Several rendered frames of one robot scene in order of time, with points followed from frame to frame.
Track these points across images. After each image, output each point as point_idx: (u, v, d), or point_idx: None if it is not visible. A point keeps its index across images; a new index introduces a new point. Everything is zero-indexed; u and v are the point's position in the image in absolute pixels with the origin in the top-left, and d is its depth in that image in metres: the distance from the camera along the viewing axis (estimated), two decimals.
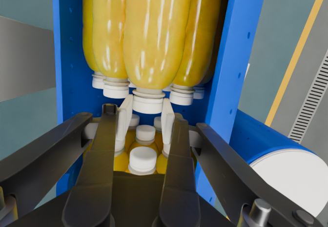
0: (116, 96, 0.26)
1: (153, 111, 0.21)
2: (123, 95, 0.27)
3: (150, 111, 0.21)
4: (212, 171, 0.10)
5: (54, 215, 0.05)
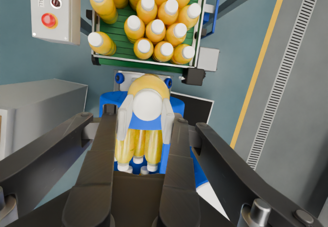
0: (123, 169, 0.58)
1: (153, 101, 0.21)
2: (126, 167, 0.59)
3: (151, 102, 0.21)
4: (212, 171, 0.10)
5: (54, 215, 0.05)
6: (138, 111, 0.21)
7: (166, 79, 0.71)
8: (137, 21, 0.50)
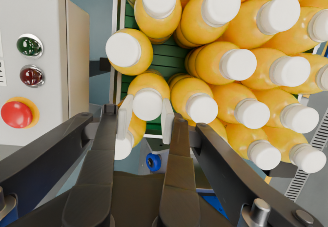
0: None
1: (153, 101, 0.21)
2: None
3: (151, 102, 0.21)
4: (212, 171, 0.10)
5: (54, 215, 0.05)
6: (138, 111, 0.21)
7: None
8: (213, 108, 0.22)
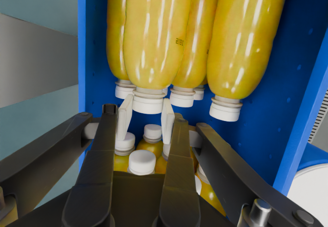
0: (148, 111, 0.21)
1: None
2: None
3: None
4: (212, 171, 0.10)
5: (54, 215, 0.05)
6: None
7: None
8: None
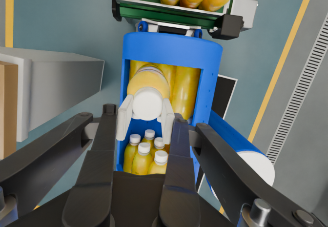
0: (149, 101, 0.20)
1: None
2: (155, 110, 0.21)
3: None
4: (212, 171, 0.10)
5: (54, 215, 0.05)
6: None
7: None
8: None
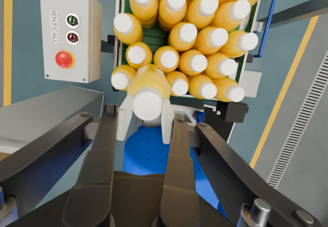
0: (149, 101, 0.20)
1: (139, 51, 0.38)
2: (155, 110, 0.21)
3: (138, 52, 0.38)
4: (212, 171, 0.10)
5: (54, 215, 0.05)
6: (131, 57, 0.38)
7: (197, 112, 0.59)
8: (174, 58, 0.38)
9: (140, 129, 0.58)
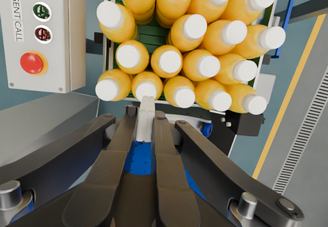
0: (147, 89, 0.30)
1: (132, 52, 0.29)
2: (151, 95, 0.31)
3: (130, 52, 0.29)
4: (194, 168, 0.11)
5: (54, 215, 0.05)
6: (121, 59, 0.29)
7: (204, 123, 0.50)
8: (177, 60, 0.30)
9: (136, 144, 0.49)
